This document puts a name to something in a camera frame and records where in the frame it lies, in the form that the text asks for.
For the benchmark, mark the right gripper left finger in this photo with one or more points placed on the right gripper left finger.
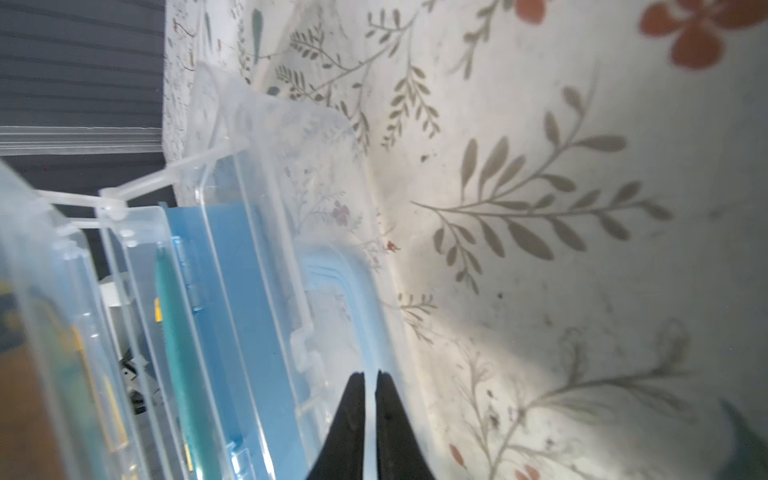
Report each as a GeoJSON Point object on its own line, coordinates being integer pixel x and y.
{"type": "Point", "coordinates": [342, 454]}

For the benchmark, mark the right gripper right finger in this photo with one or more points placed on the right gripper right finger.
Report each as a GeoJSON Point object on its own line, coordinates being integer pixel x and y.
{"type": "Point", "coordinates": [399, 456]}

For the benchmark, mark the blue plastic tool box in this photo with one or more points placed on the blue plastic tool box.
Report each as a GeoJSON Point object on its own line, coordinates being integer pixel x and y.
{"type": "Point", "coordinates": [273, 231]}

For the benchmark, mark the teal utility knife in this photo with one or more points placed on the teal utility knife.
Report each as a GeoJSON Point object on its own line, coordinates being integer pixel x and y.
{"type": "Point", "coordinates": [194, 414]}

